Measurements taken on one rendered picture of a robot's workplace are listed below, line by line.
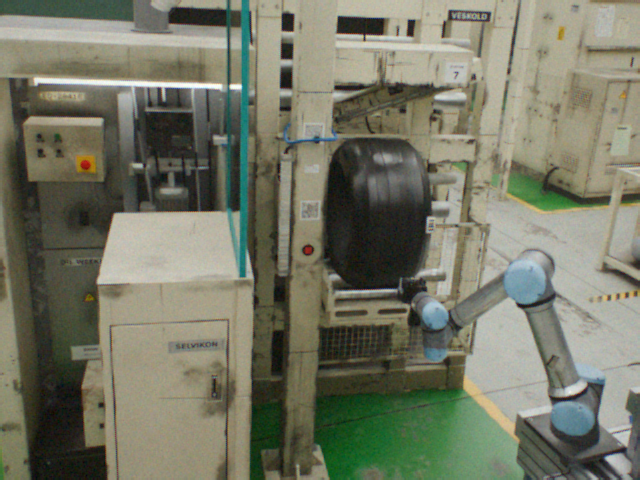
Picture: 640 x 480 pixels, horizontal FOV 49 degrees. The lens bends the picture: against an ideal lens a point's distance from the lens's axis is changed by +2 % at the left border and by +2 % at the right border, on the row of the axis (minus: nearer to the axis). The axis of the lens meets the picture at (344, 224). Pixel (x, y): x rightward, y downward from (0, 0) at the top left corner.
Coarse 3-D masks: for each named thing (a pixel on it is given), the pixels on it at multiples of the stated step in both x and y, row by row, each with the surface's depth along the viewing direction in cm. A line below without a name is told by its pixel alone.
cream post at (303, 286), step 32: (320, 0) 232; (320, 32) 236; (320, 64) 239; (320, 96) 243; (320, 160) 251; (320, 192) 256; (320, 224) 260; (288, 256) 268; (320, 256) 265; (288, 288) 271; (320, 288) 270; (288, 320) 272; (288, 352) 277; (288, 384) 282; (288, 416) 287; (288, 448) 293
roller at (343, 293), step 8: (336, 288) 265; (344, 288) 265; (352, 288) 266; (360, 288) 266; (368, 288) 267; (376, 288) 267; (384, 288) 268; (392, 288) 269; (336, 296) 264; (344, 296) 264; (352, 296) 265; (360, 296) 266; (368, 296) 267; (376, 296) 268; (384, 296) 268; (392, 296) 269
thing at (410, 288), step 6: (420, 276) 240; (402, 282) 238; (408, 282) 234; (414, 282) 234; (420, 282) 234; (426, 282) 235; (402, 288) 239; (408, 288) 234; (414, 288) 233; (420, 288) 230; (426, 288) 229; (402, 294) 238; (408, 294) 235; (414, 294) 229; (408, 300) 235
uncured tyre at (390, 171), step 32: (352, 160) 252; (384, 160) 250; (416, 160) 253; (352, 192) 246; (384, 192) 244; (416, 192) 247; (352, 224) 247; (384, 224) 244; (416, 224) 246; (352, 256) 250; (384, 256) 248; (416, 256) 252
